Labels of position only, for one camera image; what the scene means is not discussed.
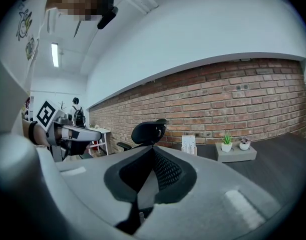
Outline white side table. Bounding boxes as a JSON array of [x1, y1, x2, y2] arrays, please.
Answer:
[[89, 126, 111, 157]]

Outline grey concrete planter tray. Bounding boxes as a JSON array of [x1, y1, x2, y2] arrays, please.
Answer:
[[215, 142, 258, 163]]

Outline white pot green plant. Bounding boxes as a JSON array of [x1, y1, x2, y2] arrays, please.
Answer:
[[221, 130, 233, 153]]

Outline white ceiling pipes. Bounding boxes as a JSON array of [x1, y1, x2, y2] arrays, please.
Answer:
[[116, 0, 160, 15]]

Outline lit ceiling tube light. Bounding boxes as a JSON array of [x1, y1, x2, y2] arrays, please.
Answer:
[[51, 42, 60, 68]]

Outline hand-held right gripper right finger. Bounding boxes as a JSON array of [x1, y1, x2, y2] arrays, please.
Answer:
[[135, 145, 282, 240]]

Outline person's white printed shirt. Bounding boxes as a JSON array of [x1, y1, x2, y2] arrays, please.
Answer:
[[0, 0, 53, 125]]

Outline white pot purple plant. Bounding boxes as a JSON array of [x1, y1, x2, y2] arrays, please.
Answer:
[[238, 137, 251, 151]]

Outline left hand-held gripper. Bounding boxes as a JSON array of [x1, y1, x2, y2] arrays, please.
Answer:
[[36, 99, 103, 163]]

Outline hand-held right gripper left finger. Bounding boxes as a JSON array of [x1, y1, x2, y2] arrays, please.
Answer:
[[55, 145, 154, 236]]

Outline dark ceiling strip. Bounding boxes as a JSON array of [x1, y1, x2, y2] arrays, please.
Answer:
[[73, 20, 83, 39]]

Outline wooden stand desk calendar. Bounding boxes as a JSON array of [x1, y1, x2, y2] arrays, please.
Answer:
[[181, 134, 198, 156]]

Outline black head-mounted camera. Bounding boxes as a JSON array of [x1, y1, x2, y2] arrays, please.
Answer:
[[97, 0, 119, 30]]

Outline black wristband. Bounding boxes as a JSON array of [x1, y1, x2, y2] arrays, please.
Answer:
[[28, 120, 39, 143]]

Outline person's head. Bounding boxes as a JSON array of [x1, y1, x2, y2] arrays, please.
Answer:
[[46, 0, 105, 22]]

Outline person's left forearm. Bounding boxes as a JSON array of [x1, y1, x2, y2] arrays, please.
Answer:
[[22, 120, 47, 146]]

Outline black office chair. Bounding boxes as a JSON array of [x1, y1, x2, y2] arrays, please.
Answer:
[[117, 118, 170, 153]]

